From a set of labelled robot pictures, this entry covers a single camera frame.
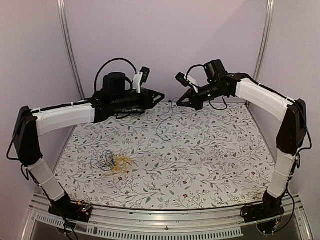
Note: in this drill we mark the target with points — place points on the left aluminium corner post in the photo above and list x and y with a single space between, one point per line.
61 6

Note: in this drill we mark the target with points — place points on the aluminium front rail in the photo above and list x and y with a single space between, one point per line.
113 223

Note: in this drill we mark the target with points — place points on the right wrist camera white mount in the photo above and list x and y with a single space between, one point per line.
187 81

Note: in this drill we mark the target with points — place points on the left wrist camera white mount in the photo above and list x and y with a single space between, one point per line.
140 78

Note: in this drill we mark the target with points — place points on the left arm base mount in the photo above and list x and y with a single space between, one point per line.
78 211

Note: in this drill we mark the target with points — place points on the aluminium corner post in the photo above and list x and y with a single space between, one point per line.
61 6
265 37

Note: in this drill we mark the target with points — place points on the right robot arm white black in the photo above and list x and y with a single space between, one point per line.
290 113

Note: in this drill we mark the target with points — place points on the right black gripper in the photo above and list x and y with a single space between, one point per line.
194 101

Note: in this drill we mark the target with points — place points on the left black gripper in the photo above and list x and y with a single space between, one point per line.
148 103

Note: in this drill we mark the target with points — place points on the right aluminium corner post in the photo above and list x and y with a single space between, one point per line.
265 37

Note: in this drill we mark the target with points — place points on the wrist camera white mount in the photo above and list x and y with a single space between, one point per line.
187 81
140 78

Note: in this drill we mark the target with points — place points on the floral patterned table mat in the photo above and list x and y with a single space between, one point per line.
168 158

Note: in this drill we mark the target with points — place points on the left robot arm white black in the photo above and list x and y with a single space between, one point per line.
118 94

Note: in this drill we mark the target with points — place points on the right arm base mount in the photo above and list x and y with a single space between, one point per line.
270 210

